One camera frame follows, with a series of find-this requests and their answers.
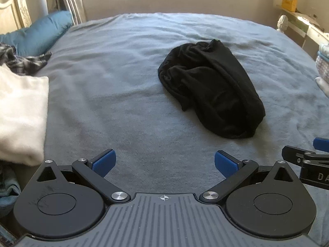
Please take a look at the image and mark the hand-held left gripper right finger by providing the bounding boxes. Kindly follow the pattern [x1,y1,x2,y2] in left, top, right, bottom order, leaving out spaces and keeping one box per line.
[200,150,302,204]

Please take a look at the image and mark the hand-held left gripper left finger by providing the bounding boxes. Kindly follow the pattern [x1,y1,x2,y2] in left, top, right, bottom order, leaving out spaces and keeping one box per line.
[28,149,130,203]

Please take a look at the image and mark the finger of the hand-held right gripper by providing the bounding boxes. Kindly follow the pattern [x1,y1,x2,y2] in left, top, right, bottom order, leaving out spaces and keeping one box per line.
[313,137,329,153]
[281,146,329,165]

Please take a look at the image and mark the black t-shirt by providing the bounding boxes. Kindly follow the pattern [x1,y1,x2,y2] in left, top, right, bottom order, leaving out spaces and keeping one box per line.
[158,39,266,139]

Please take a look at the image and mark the stack of folded clothes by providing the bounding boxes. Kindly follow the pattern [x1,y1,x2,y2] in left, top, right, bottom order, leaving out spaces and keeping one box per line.
[316,56,329,85]

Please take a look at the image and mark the grey-blue blanket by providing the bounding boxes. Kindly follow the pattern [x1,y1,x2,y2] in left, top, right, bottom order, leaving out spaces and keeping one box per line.
[21,12,329,247]

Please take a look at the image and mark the white cloth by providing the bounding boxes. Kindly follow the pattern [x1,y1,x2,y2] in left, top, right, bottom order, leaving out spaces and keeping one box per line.
[0,64,49,166]

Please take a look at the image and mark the white desk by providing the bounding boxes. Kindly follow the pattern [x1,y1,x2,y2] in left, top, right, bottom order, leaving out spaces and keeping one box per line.
[276,5,329,57]

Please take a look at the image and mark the white bedpost finial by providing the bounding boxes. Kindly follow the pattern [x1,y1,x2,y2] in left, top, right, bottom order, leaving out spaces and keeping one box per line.
[277,15,289,33]

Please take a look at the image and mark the black white plaid shirt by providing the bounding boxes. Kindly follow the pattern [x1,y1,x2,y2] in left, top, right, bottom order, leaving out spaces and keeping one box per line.
[0,43,52,76]

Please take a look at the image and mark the blue pillow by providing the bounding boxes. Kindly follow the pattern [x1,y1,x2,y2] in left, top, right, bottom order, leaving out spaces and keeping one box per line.
[0,10,74,57]

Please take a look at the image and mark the cream carved headboard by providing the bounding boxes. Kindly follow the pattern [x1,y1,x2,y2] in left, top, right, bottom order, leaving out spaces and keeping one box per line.
[0,0,32,35]

